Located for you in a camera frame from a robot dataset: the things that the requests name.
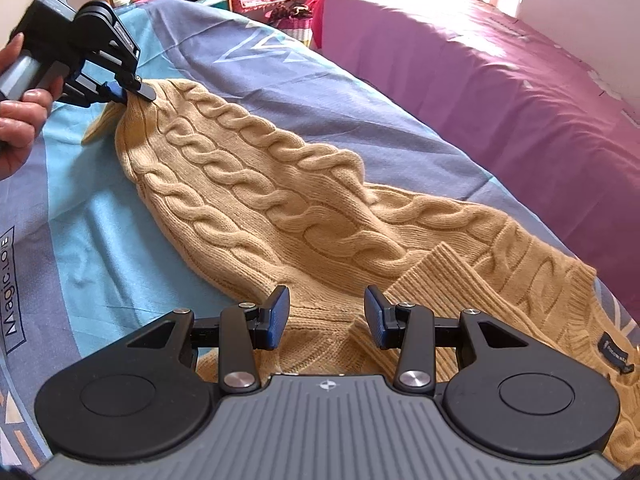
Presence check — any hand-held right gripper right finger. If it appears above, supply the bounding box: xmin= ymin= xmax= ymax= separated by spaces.
xmin=363 ymin=285 xmax=534 ymax=391

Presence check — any person's left hand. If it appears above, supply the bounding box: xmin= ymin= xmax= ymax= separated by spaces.
xmin=0 ymin=32 xmax=57 ymax=181

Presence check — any pink woven basket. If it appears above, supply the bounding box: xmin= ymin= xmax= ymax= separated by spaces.
xmin=284 ymin=12 xmax=317 ymax=44

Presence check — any blue grey patterned bedsheet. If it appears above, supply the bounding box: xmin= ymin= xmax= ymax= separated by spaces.
xmin=0 ymin=0 xmax=640 ymax=480

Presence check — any purple bed cover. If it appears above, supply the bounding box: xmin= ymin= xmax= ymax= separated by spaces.
xmin=312 ymin=0 xmax=640 ymax=281

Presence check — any tan cable-knit cardigan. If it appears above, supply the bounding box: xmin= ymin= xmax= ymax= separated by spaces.
xmin=81 ymin=78 xmax=640 ymax=466

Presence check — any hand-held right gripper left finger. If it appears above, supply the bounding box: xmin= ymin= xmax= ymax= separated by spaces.
xmin=120 ymin=285 xmax=292 ymax=395

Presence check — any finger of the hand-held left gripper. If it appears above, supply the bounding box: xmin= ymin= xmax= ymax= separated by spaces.
xmin=62 ymin=80 xmax=126 ymax=107
xmin=112 ymin=73 xmax=157 ymax=104

